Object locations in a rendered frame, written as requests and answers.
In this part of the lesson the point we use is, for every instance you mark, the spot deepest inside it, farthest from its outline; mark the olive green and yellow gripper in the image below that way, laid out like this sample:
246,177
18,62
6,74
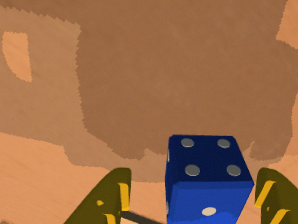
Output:
276,195

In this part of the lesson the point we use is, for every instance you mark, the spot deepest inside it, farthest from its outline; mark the tan flat mat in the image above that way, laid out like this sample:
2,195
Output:
131,218

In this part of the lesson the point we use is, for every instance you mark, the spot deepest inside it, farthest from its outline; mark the blue die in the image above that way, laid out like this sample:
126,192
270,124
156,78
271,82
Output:
207,180

